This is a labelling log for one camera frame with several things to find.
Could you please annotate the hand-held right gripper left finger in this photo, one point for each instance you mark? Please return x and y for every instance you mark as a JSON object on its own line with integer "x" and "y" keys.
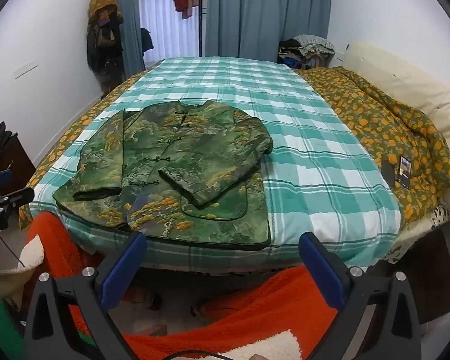
{"x": 122, "y": 270}

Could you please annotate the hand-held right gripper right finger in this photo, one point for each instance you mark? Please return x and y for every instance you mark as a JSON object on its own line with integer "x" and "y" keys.
{"x": 322, "y": 273}

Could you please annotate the green landscape print jacket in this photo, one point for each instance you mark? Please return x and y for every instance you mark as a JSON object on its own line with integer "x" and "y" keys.
{"x": 195, "y": 150}

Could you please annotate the dark hanging clothes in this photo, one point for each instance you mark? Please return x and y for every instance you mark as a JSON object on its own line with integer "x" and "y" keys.
{"x": 105, "y": 52}

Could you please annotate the pile of folded clothes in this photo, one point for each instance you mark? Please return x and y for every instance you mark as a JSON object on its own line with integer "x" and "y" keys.
{"x": 290, "y": 57}

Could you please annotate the brown wooden cabinet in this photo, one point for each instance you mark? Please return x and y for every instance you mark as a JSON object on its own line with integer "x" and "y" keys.
{"x": 13, "y": 161}

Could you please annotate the brown slipper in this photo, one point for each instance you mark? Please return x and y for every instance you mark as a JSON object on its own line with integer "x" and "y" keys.
{"x": 198, "y": 309}
{"x": 146, "y": 300}

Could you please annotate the cream fleece cloth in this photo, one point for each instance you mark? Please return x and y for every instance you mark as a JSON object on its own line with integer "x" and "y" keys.
{"x": 7, "y": 283}

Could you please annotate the person's orange fleece robe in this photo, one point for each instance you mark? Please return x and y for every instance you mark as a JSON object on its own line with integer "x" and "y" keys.
{"x": 247, "y": 307}

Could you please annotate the white leaf print sheet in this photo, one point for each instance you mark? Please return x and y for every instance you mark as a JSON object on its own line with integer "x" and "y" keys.
{"x": 416, "y": 232}

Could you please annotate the green fleece cloth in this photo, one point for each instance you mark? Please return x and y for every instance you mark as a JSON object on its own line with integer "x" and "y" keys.
{"x": 2, "y": 326}

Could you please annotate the teal plaid bed sheet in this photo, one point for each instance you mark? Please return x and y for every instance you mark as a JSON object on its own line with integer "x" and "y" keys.
{"x": 303, "y": 157}

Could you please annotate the orange floral quilt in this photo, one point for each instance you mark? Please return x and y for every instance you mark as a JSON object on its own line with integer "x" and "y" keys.
{"x": 397, "y": 127}

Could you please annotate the dark hanging garment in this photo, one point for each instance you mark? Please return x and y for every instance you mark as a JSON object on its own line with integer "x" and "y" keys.
{"x": 147, "y": 40}

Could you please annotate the mustard hooded coat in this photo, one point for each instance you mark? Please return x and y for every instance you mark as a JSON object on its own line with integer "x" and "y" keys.
{"x": 103, "y": 2}

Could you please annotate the narrow blue curtain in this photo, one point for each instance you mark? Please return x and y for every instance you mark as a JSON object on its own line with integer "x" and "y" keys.
{"x": 125, "y": 15}

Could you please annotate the cream padded headboard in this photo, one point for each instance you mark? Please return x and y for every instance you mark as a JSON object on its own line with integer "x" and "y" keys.
{"x": 401, "y": 75}

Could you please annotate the white sheer curtain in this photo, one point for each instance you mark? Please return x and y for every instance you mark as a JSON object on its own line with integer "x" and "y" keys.
{"x": 165, "y": 26}

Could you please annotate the grey knit cloth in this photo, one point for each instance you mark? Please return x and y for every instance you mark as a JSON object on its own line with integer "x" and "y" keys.
{"x": 315, "y": 44}

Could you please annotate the red hanging garment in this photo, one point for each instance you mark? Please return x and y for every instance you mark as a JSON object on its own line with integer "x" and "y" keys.
{"x": 182, "y": 0}

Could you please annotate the wide blue curtain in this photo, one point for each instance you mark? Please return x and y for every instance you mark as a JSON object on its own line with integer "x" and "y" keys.
{"x": 266, "y": 11}

